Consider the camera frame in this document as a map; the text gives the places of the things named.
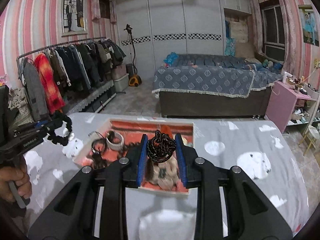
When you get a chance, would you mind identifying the beige tray with red lining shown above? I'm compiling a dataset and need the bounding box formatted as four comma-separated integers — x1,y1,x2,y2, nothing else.
72,119,194,196

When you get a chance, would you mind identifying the white bangle bracelet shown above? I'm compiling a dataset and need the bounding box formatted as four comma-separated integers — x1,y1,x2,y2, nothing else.
106,130,125,152

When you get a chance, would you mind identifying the cream satin scrunchie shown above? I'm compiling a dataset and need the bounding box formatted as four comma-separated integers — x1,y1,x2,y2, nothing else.
145,157,180,191

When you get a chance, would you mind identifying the orange fabric scrunchie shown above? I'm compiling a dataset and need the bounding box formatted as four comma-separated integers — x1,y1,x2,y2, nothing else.
160,125,174,139

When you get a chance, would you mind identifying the person's left hand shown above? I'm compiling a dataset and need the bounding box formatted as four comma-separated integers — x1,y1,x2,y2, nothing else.
0,160,32,202

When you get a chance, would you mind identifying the black lace scrunchie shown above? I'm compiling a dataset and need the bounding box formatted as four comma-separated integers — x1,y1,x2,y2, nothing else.
146,130,176,163

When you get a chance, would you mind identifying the orange red coat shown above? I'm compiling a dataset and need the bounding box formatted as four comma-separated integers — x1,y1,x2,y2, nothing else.
34,53,65,114

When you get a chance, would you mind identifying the grey quilted coat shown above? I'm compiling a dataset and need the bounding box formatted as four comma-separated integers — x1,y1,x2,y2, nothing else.
23,58,49,121

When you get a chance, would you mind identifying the bed with blue cover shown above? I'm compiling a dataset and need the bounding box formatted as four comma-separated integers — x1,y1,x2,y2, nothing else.
152,53,282,117

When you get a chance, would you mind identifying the white storage box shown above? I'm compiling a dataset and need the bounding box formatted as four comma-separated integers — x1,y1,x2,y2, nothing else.
113,74,129,92

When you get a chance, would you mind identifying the garment steamer on stand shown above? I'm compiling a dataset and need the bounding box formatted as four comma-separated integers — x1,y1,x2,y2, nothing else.
123,23,143,87

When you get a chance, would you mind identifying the grey polar bear bedsheet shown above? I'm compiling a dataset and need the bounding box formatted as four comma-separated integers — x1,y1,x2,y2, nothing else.
23,113,309,233

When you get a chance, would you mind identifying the metal clothes rack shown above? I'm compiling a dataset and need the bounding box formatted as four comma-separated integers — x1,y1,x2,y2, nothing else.
16,36,108,86

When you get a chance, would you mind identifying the pink side cabinet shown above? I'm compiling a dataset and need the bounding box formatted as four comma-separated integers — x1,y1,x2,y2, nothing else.
265,81,316,133

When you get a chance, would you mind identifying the white sliding wardrobe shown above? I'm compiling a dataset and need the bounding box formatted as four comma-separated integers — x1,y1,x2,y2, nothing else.
116,0,251,79

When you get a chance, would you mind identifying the framed wedding photo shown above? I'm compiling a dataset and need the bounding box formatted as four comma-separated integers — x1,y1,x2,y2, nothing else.
61,0,87,37

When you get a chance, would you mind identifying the small wooden stool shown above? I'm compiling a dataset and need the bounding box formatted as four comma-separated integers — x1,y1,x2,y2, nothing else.
299,125,319,155

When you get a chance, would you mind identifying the pink curtain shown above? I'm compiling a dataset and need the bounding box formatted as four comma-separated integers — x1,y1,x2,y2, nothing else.
279,0,296,74

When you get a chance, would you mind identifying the couple photo poster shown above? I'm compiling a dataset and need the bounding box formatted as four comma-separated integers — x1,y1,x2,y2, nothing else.
298,5,319,46

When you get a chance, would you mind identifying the window with dark frame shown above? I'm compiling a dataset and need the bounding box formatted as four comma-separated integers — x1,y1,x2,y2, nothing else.
260,0,285,62

